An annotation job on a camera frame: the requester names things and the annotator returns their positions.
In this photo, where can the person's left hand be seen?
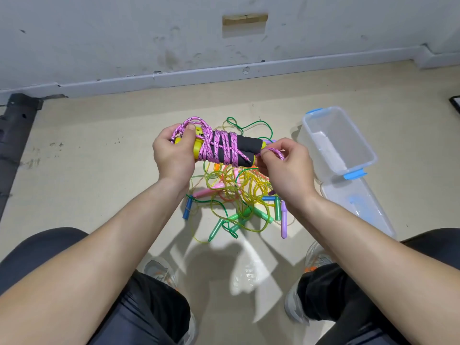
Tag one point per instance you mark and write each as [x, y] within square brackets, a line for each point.
[176, 156]

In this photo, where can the grey left shoe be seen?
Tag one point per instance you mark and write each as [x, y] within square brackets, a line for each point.
[158, 271]

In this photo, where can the clear storage box blue latches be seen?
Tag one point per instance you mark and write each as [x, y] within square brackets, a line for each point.
[338, 143]

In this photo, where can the clear plastic box lid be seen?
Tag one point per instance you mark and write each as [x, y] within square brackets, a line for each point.
[363, 204]

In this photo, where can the small wooden wall block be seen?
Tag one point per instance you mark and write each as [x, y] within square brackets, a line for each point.
[244, 19]

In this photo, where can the person's right hand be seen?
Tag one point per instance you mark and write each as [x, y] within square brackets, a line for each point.
[291, 176]

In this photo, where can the black metal rack frame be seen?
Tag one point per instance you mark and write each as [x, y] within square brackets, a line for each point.
[18, 118]

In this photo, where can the grey right shoe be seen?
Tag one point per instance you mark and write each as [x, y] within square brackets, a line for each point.
[295, 305]

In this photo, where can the grey shoe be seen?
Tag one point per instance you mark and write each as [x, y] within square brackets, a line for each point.
[295, 305]
[158, 271]

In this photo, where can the black shorts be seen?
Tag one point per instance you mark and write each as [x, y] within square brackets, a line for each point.
[144, 312]

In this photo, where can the person's left forearm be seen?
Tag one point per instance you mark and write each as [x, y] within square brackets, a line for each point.
[86, 276]

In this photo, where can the person's right forearm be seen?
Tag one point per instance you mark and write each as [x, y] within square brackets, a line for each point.
[388, 269]

